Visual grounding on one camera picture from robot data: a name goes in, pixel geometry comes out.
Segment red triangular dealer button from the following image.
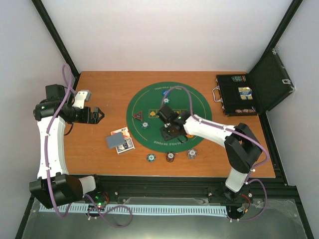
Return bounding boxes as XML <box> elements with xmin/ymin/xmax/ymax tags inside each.
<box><xmin>133</xmin><ymin>111</ymin><xmax>143</xmax><ymax>121</ymax></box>

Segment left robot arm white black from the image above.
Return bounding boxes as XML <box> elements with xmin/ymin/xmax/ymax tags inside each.
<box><xmin>29</xmin><ymin>84</ymin><xmax>104</xmax><ymax>209</ymax></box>

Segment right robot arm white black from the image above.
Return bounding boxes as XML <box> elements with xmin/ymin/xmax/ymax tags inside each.
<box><xmin>157</xmin><ymin>112</ymin><xmax>266</xmax><ymax>193</ymax></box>

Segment red poker chip stack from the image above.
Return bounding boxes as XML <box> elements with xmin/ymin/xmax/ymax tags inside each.
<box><xmin>166</xmin><ymin>152</ymin><xmax>175</xmax><ymax>162</ymax></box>

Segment grey card box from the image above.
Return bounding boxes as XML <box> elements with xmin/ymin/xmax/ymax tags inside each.
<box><xmin>106</xmin><ymin>132</ymin><xmax>125</xmax><ymax>149</ymax></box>

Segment white poker chip stack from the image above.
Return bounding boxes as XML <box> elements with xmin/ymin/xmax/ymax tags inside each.
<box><xmin>187</xmin><ymin>148</ymin><xmax>197</xmax><ymax>159</ymax></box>

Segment round green poker mat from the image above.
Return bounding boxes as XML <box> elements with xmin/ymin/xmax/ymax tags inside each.
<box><xmin>126</xmin><ymin>82</ymin><xmax>212</xmax><ymax>153</ymax></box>

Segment teal poker chip stack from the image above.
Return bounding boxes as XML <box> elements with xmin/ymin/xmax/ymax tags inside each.
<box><xmin>147</xmin><ymin>153</ymin><xmax>156</xmax><ymax>162</ymax></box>

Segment blue playing card deck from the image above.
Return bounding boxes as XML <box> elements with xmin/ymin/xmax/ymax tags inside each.
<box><xmin>116</xmin><ymin>138</ymin><xmax>135</xmax><ymax>154</ymax></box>

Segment red chips in case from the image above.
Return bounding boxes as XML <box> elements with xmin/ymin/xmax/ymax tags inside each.
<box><xmin>235</xmin><ymin>109</ymin><xmax>255</xmax><ymax>114</ymax></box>

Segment teal chips in case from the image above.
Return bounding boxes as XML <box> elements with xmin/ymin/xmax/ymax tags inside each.
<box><xmin>231</xmin><ymin>75</ymin><xmax>246</xmax><ymax>82</ymax></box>

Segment card deck in case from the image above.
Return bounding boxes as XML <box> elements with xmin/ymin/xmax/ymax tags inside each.
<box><xmin>238</xmin><ymin>87</ymin><xmax>253</xmax><ymax>100</ymax></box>

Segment black poker case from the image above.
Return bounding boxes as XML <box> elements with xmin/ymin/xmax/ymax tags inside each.
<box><xmin>212</xmin><ymin>47</ymin><xmax>296</xmax><ymax>117</ymax></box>

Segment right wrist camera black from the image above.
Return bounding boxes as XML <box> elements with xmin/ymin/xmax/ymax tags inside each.
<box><xmin>157</xmin><ymin>105</ymin><xmax>179</xmax><ymax>123</ymax></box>

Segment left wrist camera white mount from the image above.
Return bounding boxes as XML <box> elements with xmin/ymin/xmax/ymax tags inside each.
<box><xmin>72</xmin><ymin>90</ymin><xmax>92</xmax><ymax>109</ymax></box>

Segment light blue cable duct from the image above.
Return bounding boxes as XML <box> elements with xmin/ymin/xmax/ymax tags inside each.
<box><xmin>38</xmin><ymin>203</ymin><xmax>227</xmax><ymax>217</ymax></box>

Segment black aluminium frame rail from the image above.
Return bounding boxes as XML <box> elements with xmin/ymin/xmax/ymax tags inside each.
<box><xmin>32</xmin><ymin>174</ymin><xmax>300</xmax><ymax>207</ymax></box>

